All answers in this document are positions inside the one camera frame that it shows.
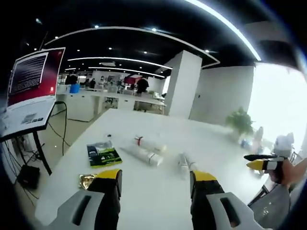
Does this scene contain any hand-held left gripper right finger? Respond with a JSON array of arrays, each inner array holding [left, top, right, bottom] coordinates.
[[189, 170, 265, 230]]

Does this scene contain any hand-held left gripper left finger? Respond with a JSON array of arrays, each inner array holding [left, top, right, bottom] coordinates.
[[49, 168, 123, 230]]

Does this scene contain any gold skincare sachet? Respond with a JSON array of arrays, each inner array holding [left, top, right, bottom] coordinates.
[[79, 173, 97, 190]]

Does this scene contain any green black skincare packet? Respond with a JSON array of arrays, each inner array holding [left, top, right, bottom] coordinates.
[[86, 142, 123, 169]]

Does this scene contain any person's right hand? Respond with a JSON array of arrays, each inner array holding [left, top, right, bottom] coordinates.
[[269, 157, 307, 185]]

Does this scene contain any green potted plant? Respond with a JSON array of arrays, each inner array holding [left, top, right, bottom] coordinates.
[[224, 107, 256, 141]]

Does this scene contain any black box on floor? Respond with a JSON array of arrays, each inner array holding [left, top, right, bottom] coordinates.
[[17, 164, 41, 190]]

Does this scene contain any long white counter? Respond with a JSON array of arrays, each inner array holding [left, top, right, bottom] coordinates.
[[56, 87, 167, 122]]

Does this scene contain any open laptop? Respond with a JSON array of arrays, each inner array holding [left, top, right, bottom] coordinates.
[[0, 47, 66, 135]]

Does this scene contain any black chair frame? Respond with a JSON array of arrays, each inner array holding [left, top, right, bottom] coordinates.
[[248, 177, 274, 207]]

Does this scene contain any black cable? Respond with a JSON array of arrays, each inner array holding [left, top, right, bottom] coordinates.
[[47, 101, 71, 154]]

